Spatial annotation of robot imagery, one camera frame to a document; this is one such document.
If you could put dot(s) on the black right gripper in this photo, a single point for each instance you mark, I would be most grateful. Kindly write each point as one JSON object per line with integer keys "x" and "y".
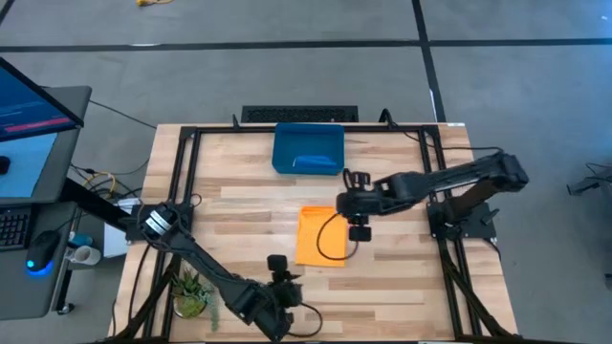
{"x": 361, "y": 201}

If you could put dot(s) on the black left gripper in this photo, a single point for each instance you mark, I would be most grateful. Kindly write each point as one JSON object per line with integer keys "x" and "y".
{"x": 287, "y": 291}

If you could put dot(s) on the orange microfiber towel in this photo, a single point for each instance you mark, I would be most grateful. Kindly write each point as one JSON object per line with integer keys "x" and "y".
{"x": 311, "y": 239}

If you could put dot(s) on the blue microfiber towel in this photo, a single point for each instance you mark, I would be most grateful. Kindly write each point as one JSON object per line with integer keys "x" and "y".
{"x": 315, "y": 162}

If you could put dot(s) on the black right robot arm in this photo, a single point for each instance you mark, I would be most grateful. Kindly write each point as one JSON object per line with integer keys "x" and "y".
{"x": 454, "y": 177}

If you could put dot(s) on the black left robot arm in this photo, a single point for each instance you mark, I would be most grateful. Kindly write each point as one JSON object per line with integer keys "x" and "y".
{"x": 205, "y": 260}

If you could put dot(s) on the small potted succulent plant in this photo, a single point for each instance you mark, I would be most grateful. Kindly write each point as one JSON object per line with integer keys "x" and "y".
{"x": 191, "y": 296}

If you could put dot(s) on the black floor vent grate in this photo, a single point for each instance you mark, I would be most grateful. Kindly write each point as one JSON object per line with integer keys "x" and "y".
{"x": 296, "y": 114}

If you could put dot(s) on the white box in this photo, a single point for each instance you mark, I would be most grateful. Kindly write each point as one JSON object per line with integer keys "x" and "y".
{"x": 115, "y": 241}

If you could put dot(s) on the white mug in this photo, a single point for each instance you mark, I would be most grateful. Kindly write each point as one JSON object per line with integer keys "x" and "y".
{"x": 86, "y": 255}

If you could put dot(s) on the teal container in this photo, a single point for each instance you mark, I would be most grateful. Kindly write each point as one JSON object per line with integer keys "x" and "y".
{"x": 82, "y": 240}

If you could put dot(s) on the black equipment stand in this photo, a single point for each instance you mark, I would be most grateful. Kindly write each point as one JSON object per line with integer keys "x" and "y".
{"x": 588, "y": 184}

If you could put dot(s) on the black computer mouse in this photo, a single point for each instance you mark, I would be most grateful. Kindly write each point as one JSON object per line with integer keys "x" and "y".
{"x": 43, "y": 248}

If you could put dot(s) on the gray computer desk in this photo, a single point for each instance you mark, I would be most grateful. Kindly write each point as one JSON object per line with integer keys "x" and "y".
{"x": 67, "y": 143}

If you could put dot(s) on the black keyboard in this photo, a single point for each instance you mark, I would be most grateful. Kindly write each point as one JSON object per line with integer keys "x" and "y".
{"x": 14, "y": 227}

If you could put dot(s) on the yellow object on floor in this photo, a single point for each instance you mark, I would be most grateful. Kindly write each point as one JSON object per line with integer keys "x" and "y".
{"x": 153, "y": 2}

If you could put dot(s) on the small black desk device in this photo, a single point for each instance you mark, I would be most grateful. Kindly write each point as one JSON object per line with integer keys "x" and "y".
{"x": 4, "y": 165}

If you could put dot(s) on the computer monitor blue screen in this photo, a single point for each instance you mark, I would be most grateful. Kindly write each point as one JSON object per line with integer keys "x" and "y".
{"x": 28, "y": 110}

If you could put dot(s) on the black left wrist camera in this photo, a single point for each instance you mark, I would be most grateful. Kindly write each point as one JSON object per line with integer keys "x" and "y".
{"x": 277, "y": 264}

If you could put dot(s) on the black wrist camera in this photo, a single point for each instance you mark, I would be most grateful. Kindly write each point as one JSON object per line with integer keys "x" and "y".
{"x": 360, "y": 233}
{"x": 277, "y": 264}

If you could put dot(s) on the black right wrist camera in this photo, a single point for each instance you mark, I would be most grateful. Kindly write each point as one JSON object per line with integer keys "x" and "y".
{"x": 360, "y": 233}

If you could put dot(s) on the black metal table frame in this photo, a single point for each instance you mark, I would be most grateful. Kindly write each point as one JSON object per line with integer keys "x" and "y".
{"x": 229, "y": 129}

